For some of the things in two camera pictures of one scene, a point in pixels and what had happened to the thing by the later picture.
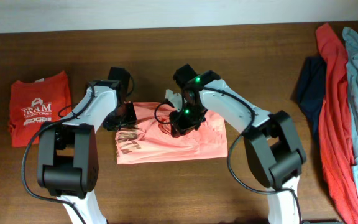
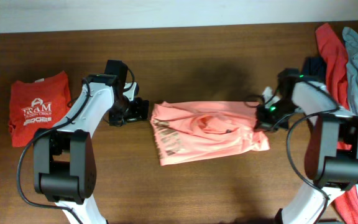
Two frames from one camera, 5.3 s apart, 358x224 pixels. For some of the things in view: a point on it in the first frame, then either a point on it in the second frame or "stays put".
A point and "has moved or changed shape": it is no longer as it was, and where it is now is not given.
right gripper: [181, 124] → [263, 125]
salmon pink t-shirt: [151, 140] has moved or changed shape
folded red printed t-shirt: [35, 102] stays put
